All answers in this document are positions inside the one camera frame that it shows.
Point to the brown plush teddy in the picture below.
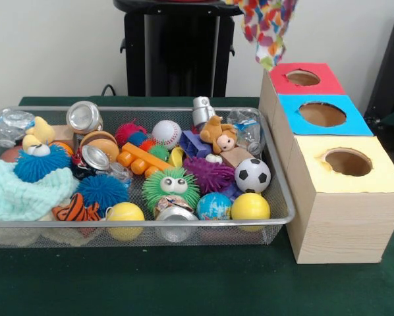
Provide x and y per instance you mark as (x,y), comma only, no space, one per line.
(218,133)

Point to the heart print cloth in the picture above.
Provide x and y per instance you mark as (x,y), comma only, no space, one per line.
(269,26)

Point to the mint green cloth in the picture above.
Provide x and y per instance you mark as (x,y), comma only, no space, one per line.
(19,194)

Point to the clear mesh bin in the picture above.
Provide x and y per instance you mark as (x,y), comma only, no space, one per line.
(72,241)

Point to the wooden box with three holes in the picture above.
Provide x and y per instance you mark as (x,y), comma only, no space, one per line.
(342,217)

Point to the green spiky ball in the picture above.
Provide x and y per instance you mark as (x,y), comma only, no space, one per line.
(170,191)

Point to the silver toy robot figure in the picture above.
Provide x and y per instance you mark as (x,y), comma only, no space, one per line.
(202,108)

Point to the small globe ball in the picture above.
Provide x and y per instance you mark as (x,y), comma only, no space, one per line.
(214,206)

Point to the orange bumpy toy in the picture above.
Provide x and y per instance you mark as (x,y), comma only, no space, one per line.
(141,158)

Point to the black and white soccer ball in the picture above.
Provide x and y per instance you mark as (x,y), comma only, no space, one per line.
(252,175)

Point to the yellow ball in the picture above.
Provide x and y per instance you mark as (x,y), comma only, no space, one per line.
(125,212)
(250,206)

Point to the blue spiky ball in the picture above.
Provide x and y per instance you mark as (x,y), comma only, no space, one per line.
(40,164)
(101,191)

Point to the dark green table cloth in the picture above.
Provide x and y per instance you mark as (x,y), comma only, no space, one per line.
(184,283)

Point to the orange tiger plush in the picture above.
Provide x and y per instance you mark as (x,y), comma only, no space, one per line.
(75,209)

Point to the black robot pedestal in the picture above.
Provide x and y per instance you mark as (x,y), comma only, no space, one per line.
(177,52)

